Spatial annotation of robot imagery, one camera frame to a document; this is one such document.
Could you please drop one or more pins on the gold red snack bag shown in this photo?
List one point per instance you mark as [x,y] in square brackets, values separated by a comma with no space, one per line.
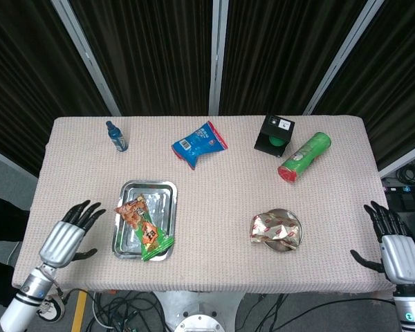
[273,230]

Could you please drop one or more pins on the white partition rail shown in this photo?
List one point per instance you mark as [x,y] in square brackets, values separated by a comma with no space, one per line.
[10,162]
[404,158]

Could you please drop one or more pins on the black power strip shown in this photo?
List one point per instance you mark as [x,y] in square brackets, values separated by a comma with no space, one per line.
[406,189]

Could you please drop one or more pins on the round steel plate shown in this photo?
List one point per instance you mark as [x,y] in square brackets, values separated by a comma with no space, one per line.
[299,235]

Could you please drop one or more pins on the blue spray bottle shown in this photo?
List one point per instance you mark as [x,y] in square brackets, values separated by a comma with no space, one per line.
[118,140]

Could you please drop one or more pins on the rectangular steel tray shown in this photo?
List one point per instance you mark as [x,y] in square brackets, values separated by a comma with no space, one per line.
[152,193]

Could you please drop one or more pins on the pink woven tablecloth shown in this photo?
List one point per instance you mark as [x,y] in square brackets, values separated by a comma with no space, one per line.
[214,207]

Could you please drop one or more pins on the green chips can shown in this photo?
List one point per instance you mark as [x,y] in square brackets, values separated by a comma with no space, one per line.
[306,155]

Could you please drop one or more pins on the orange green snack bag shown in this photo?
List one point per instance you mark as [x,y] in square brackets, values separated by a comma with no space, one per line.
[143,224]

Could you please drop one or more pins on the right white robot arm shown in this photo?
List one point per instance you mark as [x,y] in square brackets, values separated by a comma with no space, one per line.
[413,307]

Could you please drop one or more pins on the white partition post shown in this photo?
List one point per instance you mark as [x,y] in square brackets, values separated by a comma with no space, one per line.
[342,57]
[218,55]
[86,57]

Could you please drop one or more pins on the white black sneaker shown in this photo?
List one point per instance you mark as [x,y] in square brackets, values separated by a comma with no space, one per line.
[52,307]

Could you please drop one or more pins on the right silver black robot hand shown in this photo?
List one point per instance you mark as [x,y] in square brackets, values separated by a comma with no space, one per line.
[401,256]

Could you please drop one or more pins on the black open box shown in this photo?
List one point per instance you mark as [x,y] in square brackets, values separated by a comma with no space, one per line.
[280,126]

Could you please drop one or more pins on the dark pleated curtain panel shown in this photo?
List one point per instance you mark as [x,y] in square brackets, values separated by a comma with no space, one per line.
[280,55]
[31,79]
[394,86]
[152,55]

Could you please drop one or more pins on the green ball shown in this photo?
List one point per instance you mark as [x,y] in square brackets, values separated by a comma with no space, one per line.
[276,141]

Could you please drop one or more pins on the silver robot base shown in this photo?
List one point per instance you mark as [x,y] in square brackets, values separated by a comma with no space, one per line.
[197,311]

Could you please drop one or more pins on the person in dark clothes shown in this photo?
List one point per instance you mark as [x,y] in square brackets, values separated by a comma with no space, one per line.
[3,221]

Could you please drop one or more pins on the blue snack bag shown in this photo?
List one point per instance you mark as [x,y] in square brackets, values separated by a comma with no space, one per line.
[198,143]

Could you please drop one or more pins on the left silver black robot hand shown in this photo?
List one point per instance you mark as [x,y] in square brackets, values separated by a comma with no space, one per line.
[60,238]

